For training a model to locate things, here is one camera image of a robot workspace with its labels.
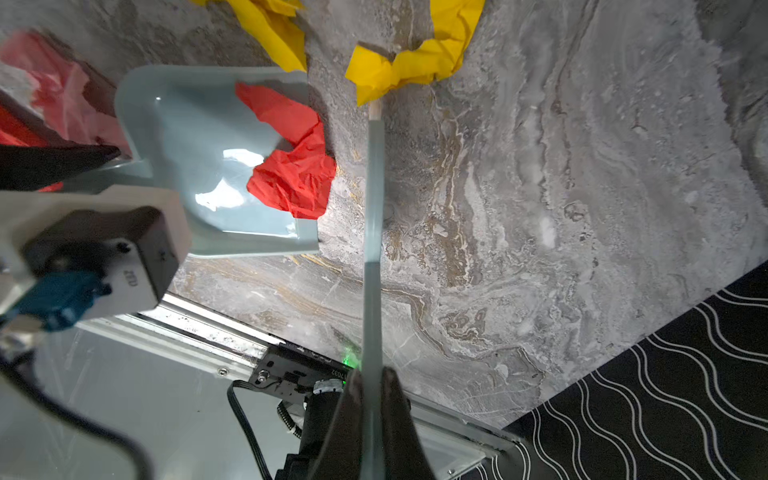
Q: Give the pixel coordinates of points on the pink paper scrap centre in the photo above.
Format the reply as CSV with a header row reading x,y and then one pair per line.
x,y
71,103

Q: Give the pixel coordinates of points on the red paper scrap near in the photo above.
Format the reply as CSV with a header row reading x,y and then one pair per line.
x,y
18,138

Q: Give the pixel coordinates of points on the teal dustpan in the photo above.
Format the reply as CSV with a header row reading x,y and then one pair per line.
x,y
188,132

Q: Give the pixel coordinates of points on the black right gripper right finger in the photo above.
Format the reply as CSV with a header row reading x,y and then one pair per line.
x,y
404,457

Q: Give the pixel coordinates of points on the yellow paper scrap curved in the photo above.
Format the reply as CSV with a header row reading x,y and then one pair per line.
x,y
438,58

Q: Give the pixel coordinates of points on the red paper scrap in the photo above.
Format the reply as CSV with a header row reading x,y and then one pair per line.
x,y
297,181
18,138

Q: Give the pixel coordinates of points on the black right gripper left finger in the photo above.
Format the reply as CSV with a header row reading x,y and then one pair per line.
x,y
341,453

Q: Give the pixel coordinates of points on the teal hand brush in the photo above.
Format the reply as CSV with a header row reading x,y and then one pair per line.
x,y
373,463

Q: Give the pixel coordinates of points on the red paper scrap far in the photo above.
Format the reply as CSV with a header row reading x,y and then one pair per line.
x,y
297,181

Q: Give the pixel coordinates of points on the yellow paper scrap flat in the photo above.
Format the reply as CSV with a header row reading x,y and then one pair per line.
x,y
271,23

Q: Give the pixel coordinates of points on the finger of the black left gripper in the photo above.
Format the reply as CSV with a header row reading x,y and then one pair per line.
x,y
80,159

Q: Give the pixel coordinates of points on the aluminium front rail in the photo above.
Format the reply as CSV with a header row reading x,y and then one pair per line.
x,y
195,336

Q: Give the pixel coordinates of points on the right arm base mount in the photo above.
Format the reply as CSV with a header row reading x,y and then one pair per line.
x,y
308,387

